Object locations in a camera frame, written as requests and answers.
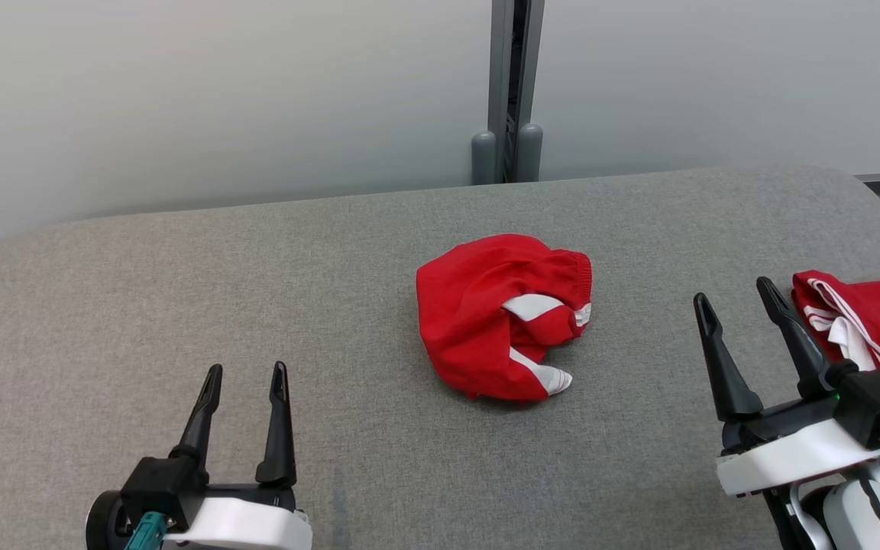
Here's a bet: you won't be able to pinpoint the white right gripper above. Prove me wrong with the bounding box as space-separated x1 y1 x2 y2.
693 276 880 499

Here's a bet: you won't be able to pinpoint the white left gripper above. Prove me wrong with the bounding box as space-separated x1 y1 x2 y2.
161 361 312 550

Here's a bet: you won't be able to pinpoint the red shorts with white stripes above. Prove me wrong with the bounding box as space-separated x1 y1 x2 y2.
416 234 594 403

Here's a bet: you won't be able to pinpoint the grey fabric sofa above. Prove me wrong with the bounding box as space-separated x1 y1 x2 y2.
0 164 880 550

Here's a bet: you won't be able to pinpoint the left cable with teal connector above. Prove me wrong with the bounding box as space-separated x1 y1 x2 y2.
123 512 167 550

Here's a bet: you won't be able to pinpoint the grey partition post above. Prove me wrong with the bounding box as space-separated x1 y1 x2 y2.
471 0 545 186

